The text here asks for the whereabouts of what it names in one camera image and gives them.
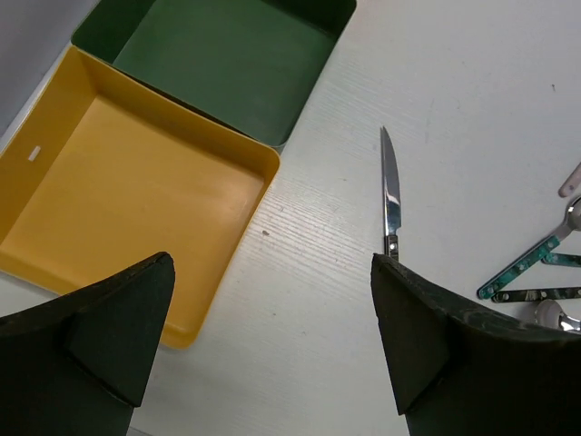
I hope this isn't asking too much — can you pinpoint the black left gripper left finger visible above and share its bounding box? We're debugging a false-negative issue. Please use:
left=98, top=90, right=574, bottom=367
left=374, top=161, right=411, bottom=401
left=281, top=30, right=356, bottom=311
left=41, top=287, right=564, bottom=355
left=1, top=252, right=175, bottom=435

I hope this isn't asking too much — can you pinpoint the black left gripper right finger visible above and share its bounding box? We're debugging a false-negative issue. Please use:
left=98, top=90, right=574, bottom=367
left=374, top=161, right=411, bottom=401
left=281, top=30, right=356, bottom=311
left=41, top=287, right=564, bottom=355
left=370, top=254, right=580, bottom=435

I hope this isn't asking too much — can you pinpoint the black handled fork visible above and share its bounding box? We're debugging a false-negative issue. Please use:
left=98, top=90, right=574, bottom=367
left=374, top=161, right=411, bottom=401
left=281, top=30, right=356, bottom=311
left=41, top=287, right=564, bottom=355
left=491, top=287, right=581, bottom=303

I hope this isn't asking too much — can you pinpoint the teal handled spoon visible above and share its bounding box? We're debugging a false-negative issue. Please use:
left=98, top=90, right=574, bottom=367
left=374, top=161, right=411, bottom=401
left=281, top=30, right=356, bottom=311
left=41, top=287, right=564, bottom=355
left=477, top=196, right=580, bottom=300

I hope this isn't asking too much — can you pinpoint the black handled table knife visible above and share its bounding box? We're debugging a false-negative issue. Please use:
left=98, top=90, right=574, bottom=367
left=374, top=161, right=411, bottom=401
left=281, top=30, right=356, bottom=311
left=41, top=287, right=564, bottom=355
left=380, top=126, right=401, bottom=261

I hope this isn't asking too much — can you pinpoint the pink handled knife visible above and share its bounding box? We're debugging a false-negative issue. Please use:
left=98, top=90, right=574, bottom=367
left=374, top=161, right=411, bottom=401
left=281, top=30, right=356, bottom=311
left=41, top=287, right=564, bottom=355
left=557, top=163, right=581, bottom=198

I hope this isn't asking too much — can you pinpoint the yellow plastic bin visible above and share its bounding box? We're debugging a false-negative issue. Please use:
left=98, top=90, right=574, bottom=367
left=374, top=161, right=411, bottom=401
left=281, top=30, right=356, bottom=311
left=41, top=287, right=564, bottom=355
left=1, top=47, right=281, bottom=349

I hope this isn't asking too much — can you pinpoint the green plastic bin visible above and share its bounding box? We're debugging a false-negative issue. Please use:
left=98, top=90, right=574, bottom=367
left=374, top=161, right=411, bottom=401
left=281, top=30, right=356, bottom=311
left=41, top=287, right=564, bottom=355
left=71, top=0, right=356, bottom=149

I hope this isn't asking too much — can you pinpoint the teal handled fork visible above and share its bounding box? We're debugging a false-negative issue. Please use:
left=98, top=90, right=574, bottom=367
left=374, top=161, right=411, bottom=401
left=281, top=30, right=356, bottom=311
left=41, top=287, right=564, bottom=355
left=541, top=253, right=581, bottom=267

